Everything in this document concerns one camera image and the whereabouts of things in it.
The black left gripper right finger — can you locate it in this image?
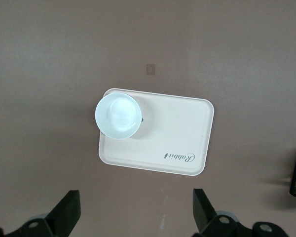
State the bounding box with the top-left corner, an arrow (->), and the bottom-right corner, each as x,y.
193,188 -> 287,237

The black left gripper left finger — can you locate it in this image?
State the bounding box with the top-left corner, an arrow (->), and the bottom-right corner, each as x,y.
0,189 -> 81,237

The beige rectangular tray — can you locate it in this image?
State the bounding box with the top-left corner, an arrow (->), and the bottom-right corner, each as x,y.
98,87 -> 215,177

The white bowl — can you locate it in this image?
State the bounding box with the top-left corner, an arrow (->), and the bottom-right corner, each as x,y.
94,92 -> 142,139

